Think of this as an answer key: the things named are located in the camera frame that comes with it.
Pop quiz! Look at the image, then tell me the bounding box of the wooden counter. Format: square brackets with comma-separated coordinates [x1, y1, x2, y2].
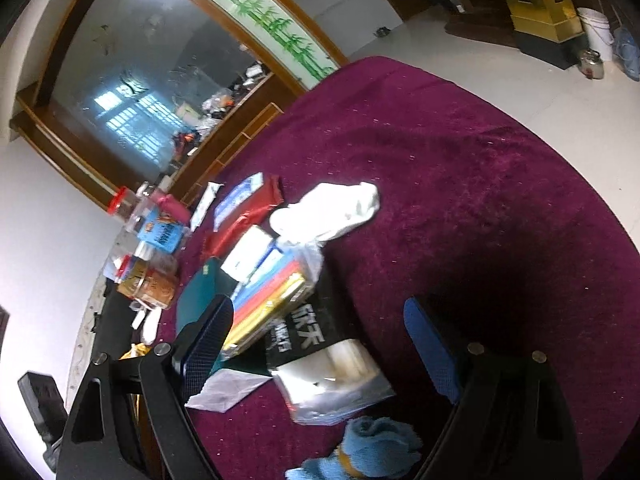
[167, 72, 286, 206]

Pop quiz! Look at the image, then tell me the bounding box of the clear jar with red lid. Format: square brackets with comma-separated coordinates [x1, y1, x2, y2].
[106, 185, 147, 233]

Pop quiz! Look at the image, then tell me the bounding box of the black packet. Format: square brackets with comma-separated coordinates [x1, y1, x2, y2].
[264, 277, 348, 377]

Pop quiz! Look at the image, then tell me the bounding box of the blue towel with rubber band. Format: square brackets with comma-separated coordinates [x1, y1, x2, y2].
[285, 415, 424, 480]

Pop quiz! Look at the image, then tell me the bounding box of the clear jar with blue label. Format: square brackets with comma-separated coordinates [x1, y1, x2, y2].
[136, 209, 192, 256]

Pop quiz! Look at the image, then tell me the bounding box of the pink packet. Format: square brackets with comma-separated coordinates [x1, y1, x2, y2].
[151, 189, 192, 227]

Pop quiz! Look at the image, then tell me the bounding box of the clear bag of white cloths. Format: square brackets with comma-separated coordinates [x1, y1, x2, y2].
[271, 338, 397, 427]

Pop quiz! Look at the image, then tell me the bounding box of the glass partition with wooden frame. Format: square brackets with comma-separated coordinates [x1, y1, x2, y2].
[10, 0, 351, 211]

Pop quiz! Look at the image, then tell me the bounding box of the white box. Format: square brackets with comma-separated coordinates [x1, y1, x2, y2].
[220, 226, 279, 282]

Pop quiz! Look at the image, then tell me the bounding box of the black boxy device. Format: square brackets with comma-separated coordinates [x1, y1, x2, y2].
[17, 370, 69, 472]

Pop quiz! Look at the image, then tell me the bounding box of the white plastic bucket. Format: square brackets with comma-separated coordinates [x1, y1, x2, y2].
[576, 7, 615, 62]

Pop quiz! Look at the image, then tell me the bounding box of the white snack packet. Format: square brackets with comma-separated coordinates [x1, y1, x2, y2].
[184, 367, 274, 414]

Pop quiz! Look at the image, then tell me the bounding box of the metal kettle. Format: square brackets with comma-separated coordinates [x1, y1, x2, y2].
[576, 48, 606, 81]

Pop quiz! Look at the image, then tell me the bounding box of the pack of coloured cloths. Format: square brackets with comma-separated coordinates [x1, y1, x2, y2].
[219, 241, 325, 362]

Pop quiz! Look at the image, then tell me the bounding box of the black chair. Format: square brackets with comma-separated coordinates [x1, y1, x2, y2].
[92, 287, 146, 356]

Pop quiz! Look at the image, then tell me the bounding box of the gold and black cabinet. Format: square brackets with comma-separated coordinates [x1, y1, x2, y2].
[492, 0, 591, 71]

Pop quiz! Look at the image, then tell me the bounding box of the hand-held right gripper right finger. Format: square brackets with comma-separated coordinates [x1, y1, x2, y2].
[402, 297, 584, 480]

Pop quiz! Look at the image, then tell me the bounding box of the white and blue packet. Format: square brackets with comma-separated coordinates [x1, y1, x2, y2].
[214, 173, 267, 232]

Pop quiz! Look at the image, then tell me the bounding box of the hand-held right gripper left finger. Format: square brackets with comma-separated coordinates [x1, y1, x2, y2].
[55, 294, 236, 480]

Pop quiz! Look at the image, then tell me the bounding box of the yellow paper bag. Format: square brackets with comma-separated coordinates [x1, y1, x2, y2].
[117, 342, 153, 361]

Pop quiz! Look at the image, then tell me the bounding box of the white plastic bag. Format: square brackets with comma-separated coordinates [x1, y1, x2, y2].
[129, 305, 164, 345]

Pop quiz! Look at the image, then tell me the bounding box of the red packet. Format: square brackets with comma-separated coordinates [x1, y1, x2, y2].
[204, 173, 287, 262]

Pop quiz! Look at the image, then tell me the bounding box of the white cloth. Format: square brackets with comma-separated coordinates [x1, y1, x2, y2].
[269, 181, 381, 244]

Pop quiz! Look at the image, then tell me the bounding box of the clear jar with orange label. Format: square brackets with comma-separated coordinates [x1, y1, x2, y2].
[116, 259, 179, 311]

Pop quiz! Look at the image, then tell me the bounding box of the clear plastic water bottle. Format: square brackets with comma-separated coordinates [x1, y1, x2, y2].
[612, 26, 640, 82]

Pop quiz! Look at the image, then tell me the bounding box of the bamboo print panel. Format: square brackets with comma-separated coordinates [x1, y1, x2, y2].
[199, 0, 337, 85]

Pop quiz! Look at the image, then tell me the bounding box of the white paper packet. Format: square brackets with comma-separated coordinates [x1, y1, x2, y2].
[189, 181, 224, 233]

